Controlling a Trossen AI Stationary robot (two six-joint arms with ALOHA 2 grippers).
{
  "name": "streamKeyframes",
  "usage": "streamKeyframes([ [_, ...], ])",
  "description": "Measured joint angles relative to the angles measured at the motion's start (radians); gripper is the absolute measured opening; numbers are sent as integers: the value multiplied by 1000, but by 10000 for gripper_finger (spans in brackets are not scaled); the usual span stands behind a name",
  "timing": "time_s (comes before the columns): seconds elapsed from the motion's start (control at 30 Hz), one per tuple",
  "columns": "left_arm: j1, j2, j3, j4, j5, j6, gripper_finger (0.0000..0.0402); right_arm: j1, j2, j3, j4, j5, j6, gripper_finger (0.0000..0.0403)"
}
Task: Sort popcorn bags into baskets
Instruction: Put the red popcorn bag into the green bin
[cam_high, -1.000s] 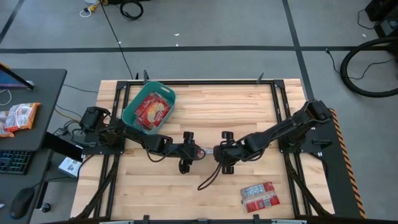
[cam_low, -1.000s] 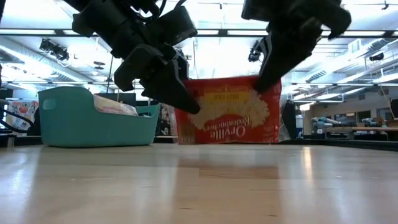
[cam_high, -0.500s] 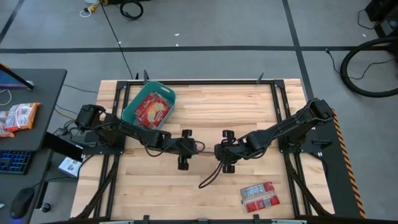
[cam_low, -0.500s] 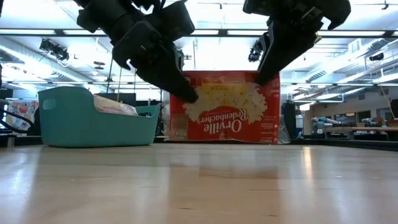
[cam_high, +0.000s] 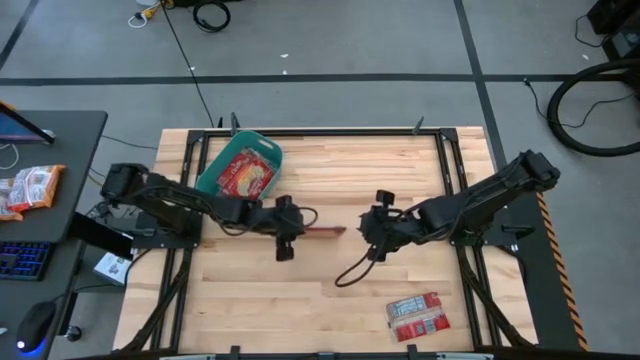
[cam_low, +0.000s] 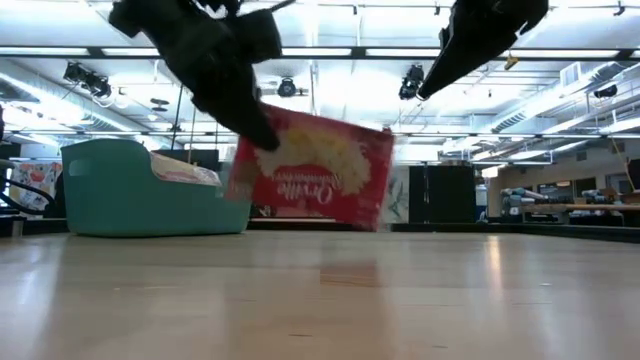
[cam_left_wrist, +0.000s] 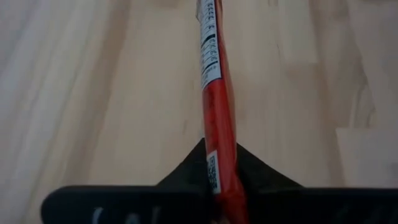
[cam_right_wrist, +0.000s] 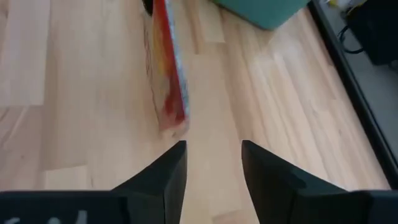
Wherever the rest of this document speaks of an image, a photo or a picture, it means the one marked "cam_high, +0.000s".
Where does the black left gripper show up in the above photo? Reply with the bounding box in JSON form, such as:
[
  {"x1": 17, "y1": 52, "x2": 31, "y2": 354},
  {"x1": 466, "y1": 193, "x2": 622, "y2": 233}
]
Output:
[{"x1": 244, "y1": 195, "x2": 314, "y2": 262}]

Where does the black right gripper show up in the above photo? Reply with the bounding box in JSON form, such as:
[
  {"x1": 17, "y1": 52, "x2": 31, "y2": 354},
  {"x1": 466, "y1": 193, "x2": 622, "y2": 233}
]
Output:
[{"x1": 358, "y1": 189, "x2": 426, "y2": 262}]

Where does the teal plastic basket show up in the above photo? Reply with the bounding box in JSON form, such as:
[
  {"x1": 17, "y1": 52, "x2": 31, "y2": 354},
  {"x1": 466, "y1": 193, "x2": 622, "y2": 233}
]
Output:
[{"x1": 194, "y1": 130, "x2": 284, "y2": 201}]

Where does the black hazard-striped side panel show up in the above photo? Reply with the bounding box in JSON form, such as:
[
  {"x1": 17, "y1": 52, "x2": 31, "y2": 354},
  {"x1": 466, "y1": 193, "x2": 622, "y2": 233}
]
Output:
[{"x1": 494, "y1": 173, "x2": 591, "y2": 351}]

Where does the small white box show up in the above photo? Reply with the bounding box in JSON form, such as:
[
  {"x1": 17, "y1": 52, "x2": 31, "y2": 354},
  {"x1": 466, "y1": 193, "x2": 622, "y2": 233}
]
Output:
[{"x1": 92, "y1": 251, "x2": 133, "y2": 287}]

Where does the black rectangular box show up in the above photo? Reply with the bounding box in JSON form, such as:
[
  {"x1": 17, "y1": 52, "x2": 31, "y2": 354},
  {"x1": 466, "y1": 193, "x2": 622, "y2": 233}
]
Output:
[{"x1": 68, "y1": 211, "x2": 135, "y2": 260}]

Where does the black desk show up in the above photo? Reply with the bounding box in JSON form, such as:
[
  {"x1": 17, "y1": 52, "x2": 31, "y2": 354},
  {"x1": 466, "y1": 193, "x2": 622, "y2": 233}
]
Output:
[{"x1": 0, "y1": 109, "x2": 109, "y2": 360}]

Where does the orange white snack bag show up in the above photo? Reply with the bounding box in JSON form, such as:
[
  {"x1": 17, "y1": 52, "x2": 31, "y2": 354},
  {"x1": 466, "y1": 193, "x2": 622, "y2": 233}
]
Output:
[
  {"x1": 0, "y1": 177, "x2": 25, "y2": 222},
  {"x1": 6, "y1": 164, "x2": 67, "y2": 214}
]

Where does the backlit black keyboard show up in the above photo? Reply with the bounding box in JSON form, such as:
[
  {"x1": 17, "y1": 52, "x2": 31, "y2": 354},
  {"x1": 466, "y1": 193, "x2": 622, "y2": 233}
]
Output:
[{"x1": 0, "y1": 241, "x2": 53, "y2": 282}]

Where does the black computer mouse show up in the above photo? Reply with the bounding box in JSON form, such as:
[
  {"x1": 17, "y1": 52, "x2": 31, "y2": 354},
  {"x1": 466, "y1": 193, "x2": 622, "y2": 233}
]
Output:
[{"x1": 14, "y1": 300, "x2": 58, "y2": 354}]

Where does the tilted monitor screen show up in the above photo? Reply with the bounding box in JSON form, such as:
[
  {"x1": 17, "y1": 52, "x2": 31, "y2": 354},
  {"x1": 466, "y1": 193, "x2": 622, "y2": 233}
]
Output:
[{"x1": 0, "y1": 101, "x2": 56, "y2": 146}]

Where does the black floor equipment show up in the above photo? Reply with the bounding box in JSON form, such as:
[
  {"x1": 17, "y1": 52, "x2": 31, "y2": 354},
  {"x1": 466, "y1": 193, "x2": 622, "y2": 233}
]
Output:
[{"x1": 585, "y1": 0, "x2": 640, "y2": 62}]

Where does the black dangling cable loop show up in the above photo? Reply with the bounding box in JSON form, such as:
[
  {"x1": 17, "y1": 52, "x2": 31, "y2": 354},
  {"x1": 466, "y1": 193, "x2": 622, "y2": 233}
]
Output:
[{"x1": 334, "y1": 243, "x2": 386, "y2": 289}]

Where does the black metal rig frame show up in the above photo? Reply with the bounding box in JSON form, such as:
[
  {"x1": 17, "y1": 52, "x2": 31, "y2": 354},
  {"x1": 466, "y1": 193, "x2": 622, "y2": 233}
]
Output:
[{"x1": 113, "y1": 113, "x2": 539, "y2": 360}]

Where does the long black floor cable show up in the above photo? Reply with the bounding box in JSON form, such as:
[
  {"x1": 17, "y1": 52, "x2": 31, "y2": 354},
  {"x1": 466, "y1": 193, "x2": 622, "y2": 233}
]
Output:
[{"x1": 158, "y1": 0, "x2": 217, "y2": 129}]

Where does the thin black floor cable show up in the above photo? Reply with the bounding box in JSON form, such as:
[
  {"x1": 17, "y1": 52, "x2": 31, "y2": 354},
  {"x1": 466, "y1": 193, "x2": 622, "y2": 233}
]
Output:
[{"x1": 522, "y1": 77, "x2": 636, "y2": 129}]

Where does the large black hoop hose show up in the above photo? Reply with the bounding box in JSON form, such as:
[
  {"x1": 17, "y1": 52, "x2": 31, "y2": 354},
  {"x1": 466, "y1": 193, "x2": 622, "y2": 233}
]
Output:
[{"x1": 546, "y1": 58, "x2": 640, "y2": 158}]

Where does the coiled black floor cable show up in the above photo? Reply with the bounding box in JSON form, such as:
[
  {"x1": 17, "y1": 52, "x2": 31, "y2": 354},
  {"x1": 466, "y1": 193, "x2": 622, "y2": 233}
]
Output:
[{"x1": 192, "y1": 0, "x2": 233, "y2": 34}]

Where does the white yellow floor cable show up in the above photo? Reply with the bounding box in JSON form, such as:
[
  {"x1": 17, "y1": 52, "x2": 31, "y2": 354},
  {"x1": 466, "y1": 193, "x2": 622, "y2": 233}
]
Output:
[{"x1": 126, "y1": 0, "x2": 169, "y2": 30}]

